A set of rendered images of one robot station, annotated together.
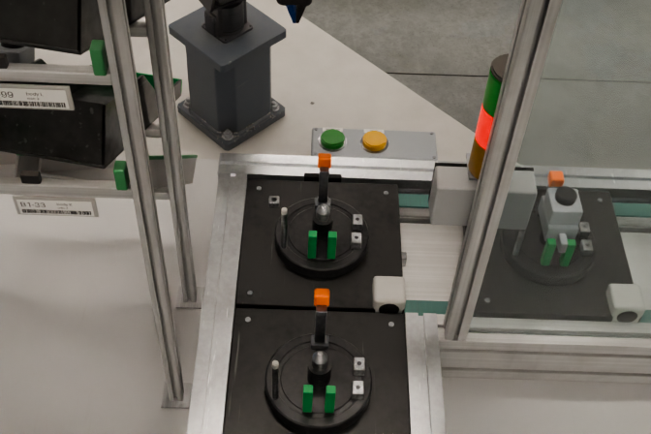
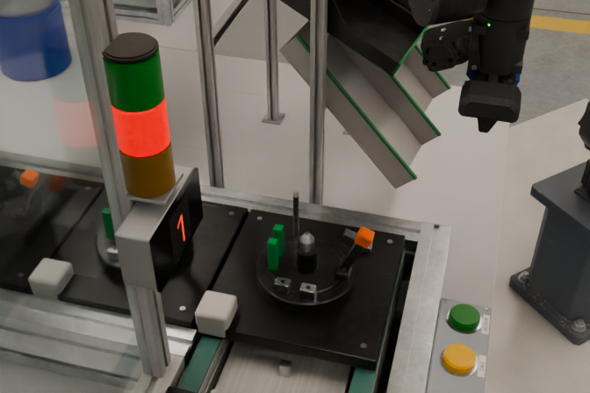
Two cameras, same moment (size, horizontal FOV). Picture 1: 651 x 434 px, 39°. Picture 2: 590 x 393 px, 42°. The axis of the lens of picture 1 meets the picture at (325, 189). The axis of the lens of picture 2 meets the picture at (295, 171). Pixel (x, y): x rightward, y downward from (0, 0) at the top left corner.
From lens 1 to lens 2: 1.32 m
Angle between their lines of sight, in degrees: 72
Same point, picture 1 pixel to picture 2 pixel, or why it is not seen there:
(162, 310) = (208, 111)
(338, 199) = (362, 301)
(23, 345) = (297, 148)
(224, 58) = (545, 188)
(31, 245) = not seen: hidden behind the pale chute
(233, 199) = (384, 227)
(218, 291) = (277, 209)
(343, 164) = (423, 323)
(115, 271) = (356, 196)
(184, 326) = not seen: hidden behind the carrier
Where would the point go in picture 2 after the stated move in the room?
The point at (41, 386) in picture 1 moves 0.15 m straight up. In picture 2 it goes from (258, 154) to (255, 88)
